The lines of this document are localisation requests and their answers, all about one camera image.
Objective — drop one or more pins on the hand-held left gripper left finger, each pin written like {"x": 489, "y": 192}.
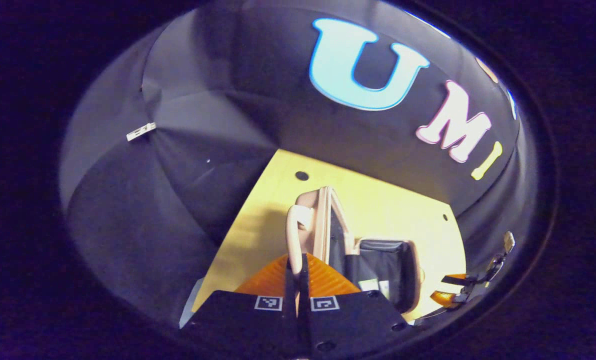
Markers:
{"x": 291, "y": 280}

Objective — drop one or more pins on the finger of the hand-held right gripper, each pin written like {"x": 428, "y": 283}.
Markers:
{"x": 458, "y": 279}
{"x": 445, "y": 298}

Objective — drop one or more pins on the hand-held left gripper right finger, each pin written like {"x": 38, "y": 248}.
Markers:
{"x": 305, "y": 280}

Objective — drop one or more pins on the pink suitcase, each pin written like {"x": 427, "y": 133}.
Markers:
{"x": 298, "y": 235}

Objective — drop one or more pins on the black backdrop cloth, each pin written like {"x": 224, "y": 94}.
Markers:
{"x": 178, "y": 200}

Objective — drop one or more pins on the white paper tag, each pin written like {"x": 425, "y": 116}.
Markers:
{"x": 141, "y": 132}

